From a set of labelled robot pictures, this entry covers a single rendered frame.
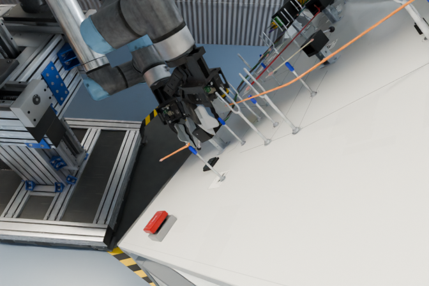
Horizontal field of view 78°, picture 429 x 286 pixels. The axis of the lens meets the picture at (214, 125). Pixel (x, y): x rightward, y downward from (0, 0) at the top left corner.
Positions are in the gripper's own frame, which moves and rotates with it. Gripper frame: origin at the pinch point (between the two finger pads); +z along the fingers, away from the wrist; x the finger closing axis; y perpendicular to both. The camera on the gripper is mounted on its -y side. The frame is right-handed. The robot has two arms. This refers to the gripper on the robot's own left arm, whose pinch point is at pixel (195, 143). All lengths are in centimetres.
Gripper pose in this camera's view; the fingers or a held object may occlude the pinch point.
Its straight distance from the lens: 79.6
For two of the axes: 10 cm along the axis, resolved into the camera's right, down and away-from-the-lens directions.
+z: 4.6, 8.9, -0.1
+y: -1.9, 0.8, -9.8
